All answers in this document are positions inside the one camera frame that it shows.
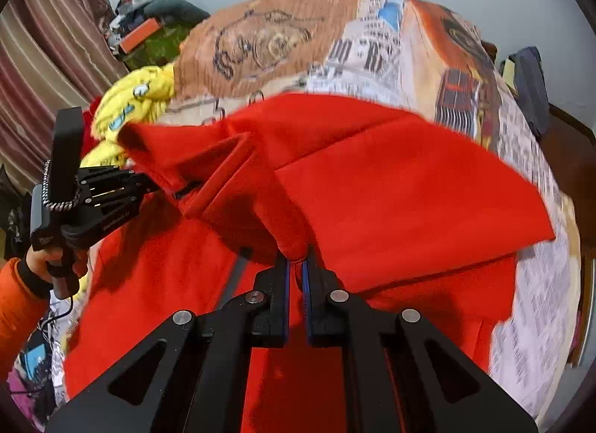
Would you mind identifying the red sweatshirt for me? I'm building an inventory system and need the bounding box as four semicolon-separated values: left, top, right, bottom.
67;94;554;432

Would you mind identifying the orange sleeved left forearm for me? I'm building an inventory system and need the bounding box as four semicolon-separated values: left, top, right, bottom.
0;258;51;383

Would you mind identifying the person's left hand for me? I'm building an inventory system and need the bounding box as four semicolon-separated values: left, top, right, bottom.
25;248;89;283

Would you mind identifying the yellow cartoon pajama garment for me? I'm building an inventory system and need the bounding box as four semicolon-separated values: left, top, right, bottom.
81;63;175;168

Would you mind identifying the striped brown curtain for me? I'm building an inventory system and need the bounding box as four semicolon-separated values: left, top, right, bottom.
1;0;127;190

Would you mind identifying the orange box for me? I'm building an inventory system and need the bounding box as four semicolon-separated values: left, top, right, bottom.
119;17;162;54

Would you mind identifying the dark green cushion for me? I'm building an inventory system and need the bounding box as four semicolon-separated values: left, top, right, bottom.
142;0;210;28

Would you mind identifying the dark blue backpack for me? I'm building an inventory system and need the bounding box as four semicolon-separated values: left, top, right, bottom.
500;46;551;141

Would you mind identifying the printed newspaper car bedspread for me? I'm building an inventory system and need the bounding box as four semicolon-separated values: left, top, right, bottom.
161;0;580;425

